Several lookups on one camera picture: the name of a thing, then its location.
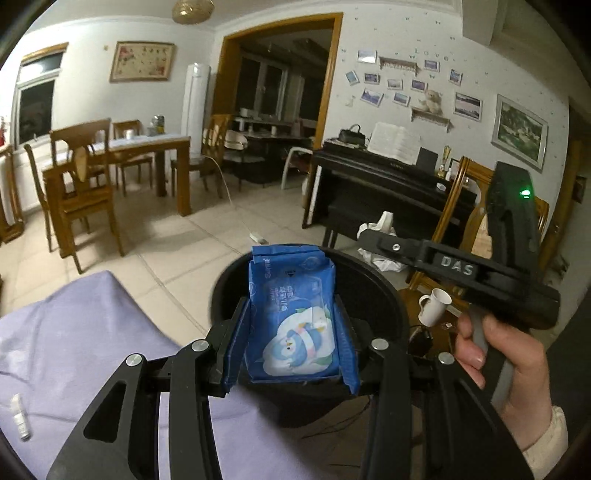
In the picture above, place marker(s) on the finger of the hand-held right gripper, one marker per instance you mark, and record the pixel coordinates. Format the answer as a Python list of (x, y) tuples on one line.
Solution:
[(397, 251)]

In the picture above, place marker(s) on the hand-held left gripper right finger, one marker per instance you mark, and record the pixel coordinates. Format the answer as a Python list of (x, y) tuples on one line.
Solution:
[(346, 346)]

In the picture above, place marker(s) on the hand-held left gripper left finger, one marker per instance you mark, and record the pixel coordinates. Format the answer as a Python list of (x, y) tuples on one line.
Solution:
[(235, 341)]

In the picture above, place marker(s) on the black trash bin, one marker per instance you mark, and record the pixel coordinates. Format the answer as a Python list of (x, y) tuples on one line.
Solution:
[(378, 295)]

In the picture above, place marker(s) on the blue tissue packet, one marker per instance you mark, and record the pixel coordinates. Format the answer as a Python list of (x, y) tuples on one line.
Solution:
[(295, 332)]

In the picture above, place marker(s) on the person's right forearm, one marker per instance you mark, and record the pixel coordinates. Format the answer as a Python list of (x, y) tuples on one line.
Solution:
[(547, 443)]

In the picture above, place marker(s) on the person's right hand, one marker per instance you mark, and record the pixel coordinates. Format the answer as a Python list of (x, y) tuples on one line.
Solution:
[(531, 378)]

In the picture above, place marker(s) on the white plastic bag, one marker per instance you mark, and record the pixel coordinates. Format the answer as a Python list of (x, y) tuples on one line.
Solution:
[(378, 226)]

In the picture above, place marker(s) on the white mug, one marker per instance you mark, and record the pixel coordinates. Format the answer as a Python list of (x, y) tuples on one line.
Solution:
[(434, 307)]

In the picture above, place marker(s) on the black upright piano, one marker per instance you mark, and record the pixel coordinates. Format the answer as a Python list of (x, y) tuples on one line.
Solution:
[(369, 184)]

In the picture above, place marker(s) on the open music book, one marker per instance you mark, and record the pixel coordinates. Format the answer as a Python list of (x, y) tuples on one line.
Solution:
[(392, 143)]

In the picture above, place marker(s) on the framed landscape picture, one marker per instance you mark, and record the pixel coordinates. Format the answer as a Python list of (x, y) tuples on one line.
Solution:
[(519, 131)]

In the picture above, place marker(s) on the black handbag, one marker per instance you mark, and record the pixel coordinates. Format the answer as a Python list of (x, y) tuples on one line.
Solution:
[(353, 137)]

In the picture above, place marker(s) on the white plastic chair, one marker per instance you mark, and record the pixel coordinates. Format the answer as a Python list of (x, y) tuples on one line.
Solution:
[(290, 161)]

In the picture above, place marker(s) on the lilac printed tablecloth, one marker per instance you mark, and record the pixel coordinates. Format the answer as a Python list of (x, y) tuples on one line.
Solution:
[(92, 314)]

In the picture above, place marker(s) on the teddy bear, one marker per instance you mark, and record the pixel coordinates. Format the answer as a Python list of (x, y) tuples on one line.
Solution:
[(430, 101)]

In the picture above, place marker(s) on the dark table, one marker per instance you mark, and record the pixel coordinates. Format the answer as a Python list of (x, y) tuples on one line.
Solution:
[(258, 166)]

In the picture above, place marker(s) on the wooden dining chair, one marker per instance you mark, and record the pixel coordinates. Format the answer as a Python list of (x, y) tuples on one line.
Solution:
[(136, 162), (217, 138), (87, 198), (34, 175)]

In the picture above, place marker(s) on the wooden dining table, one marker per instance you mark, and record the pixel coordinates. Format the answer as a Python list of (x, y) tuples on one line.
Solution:
[(152, 143)]

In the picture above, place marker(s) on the small white tube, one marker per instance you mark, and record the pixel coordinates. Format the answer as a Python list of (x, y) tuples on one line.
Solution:
[(21, 417)]

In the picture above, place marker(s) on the metal pot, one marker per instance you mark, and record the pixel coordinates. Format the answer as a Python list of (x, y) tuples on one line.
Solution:
[(157, 125)]

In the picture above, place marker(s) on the white standing air conditioner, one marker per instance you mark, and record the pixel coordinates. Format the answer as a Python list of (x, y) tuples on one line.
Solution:
[(196, 101)]

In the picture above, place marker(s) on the tall wooden stand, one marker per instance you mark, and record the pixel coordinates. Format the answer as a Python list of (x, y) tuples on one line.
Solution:
[(11, 221)]

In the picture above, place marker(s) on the framed floral picture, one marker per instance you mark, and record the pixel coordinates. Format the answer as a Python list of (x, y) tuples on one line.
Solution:
[(142, 61)]

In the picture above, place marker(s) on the white framed window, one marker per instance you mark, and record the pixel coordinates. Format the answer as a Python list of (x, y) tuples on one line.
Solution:
[(34, 108)]

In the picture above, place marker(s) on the red flower pot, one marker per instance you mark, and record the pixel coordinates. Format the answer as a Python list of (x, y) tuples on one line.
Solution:
[(2, 134)]

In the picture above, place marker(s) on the woven ceiling lamp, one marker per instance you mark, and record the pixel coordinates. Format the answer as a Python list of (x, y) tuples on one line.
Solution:
[(191, 10)]

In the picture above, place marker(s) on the short wooden wall shelf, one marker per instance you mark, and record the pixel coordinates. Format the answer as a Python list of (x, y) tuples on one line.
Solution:
[(431, 119)]

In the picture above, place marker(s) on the group of wall photos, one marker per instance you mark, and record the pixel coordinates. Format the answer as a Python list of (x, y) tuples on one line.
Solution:
[(467, 106)]

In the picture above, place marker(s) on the long wooden wall shelf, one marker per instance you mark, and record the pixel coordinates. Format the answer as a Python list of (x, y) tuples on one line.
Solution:
[(399, 64)]

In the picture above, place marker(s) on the wooden door frame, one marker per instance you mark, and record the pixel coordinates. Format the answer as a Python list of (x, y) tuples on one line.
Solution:
[(219, 83)]

